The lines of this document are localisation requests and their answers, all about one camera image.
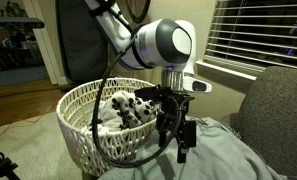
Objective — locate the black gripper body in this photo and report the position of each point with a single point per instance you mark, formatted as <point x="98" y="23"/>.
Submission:
<point x="173" y="106"/>

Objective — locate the green houseplant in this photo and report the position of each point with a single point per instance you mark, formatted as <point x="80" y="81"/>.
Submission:
<point x="14" y="9"/>

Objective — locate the beige carpet rug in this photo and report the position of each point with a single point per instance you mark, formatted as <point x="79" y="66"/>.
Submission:
<point x="31" y="150"/>

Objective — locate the black desk top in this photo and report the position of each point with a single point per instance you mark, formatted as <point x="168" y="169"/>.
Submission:
<point x="18" y="22"/>

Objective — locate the white black-spotted blanket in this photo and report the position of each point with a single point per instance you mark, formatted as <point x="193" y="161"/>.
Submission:
<point x="128" y="110"/>

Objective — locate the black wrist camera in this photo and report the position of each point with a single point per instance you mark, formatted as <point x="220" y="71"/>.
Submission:
<point x="149" y="93"/>

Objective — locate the white window sill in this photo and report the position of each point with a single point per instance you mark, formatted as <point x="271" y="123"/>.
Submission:
<point x="228" y="70"/>

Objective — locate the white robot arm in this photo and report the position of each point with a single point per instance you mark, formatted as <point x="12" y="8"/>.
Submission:
<point x="161" y="43"/>

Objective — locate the white woven basket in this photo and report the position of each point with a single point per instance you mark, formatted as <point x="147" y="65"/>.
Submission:
<point x="88" y="146"/>

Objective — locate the dark gray couch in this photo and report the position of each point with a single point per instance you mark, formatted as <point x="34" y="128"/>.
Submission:
<point x="278" y="113"/>

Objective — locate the white door frame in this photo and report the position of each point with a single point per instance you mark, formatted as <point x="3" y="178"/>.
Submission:
<point x="48" y="50"/>

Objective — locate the dark blue padded bag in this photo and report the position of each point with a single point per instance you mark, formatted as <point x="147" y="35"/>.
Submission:
<point x="78" y="40"/>

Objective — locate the gray fringed blanket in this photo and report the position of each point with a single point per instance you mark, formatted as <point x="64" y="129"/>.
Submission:
<point x="221" y="156"/>

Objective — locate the black tripod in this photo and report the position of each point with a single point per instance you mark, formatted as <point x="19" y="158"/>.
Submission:
<point x="1" y="165"/>

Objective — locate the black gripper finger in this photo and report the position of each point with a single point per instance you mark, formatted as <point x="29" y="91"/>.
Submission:
<point x="188" y="136"/>
<point x="163" y="133"/>

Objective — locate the white window blinds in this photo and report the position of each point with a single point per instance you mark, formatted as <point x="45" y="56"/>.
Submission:
<point x="254" y="33"/>

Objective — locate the round black-framed mirror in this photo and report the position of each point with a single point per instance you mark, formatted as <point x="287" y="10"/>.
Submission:
<point x="143" y="13"/>

